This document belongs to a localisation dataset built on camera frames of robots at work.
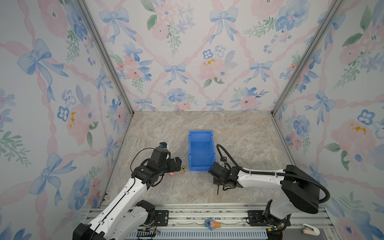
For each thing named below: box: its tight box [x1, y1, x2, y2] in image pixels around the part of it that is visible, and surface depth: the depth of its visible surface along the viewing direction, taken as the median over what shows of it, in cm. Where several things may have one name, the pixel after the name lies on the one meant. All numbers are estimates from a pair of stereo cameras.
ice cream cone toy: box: [205, 218, 222, 231], surface depth 72 cm
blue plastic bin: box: [188, 130, 216, 172], surface depth 102 cm
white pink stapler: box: [302, 223, 321, 236], surface depth 71 cm
